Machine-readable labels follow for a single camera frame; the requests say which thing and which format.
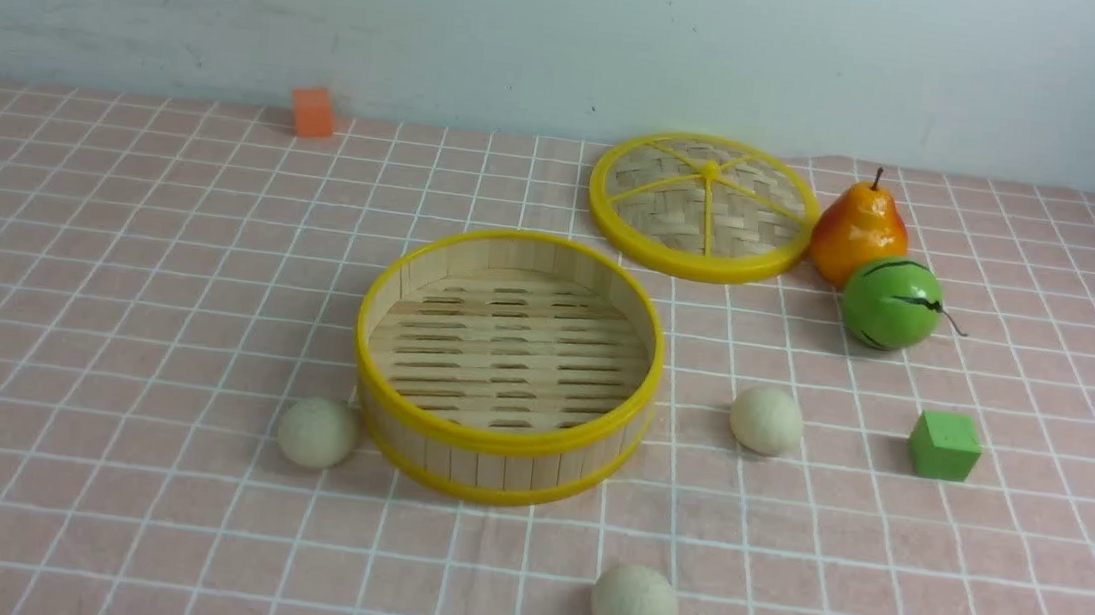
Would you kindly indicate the cream bun front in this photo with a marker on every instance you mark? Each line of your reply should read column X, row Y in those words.
column 629, row 589

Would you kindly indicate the cream bun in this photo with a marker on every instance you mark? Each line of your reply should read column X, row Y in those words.
column 317, row 433
column 629, row 589
column 767, row 421

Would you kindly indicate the pink checked tablecloth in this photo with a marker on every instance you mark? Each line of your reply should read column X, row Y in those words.
column 172, row 273

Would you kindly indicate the bamboo steamer tray yellow rim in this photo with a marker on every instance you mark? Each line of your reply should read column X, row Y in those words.
column 508, row 368

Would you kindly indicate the orange cube block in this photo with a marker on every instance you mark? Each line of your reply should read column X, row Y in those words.
column 313, row 113

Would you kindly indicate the green cube block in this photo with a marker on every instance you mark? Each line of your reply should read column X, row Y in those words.
column 944, row 446

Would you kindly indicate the orange yellow toy pear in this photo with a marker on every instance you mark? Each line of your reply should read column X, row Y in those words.
column 860, row 226

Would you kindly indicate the woven steamer lid yellow rim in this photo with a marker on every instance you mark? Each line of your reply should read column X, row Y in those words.
column 702, row 208

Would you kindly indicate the green toy watermelon ball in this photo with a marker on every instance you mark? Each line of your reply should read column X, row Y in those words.
column 893, row 303

